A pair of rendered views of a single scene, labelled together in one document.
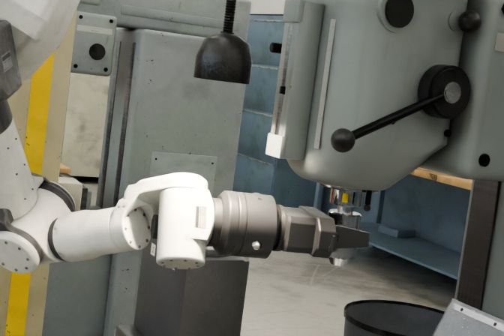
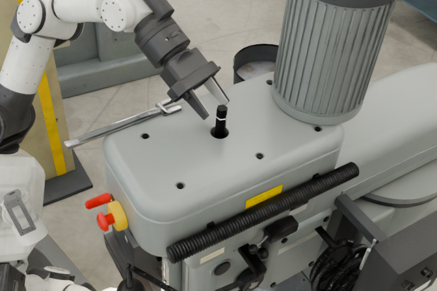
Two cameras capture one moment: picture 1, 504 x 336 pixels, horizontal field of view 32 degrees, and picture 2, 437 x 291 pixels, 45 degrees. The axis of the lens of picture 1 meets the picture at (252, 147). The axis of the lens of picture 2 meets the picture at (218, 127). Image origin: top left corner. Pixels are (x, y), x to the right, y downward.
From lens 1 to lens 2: 127 cm
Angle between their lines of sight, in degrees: 39
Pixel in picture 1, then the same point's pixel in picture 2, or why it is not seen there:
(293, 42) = (167, 269)
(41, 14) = (25, 250)
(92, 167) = not seen: outside the picture
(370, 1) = (205, 268)
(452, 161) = not seen: hidden behind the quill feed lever
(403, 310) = (267, 48)
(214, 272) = not seen: hidden behind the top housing
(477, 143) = (268, 282)
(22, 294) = (47, 101)
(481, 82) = (270, 265)
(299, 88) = (173, 282)
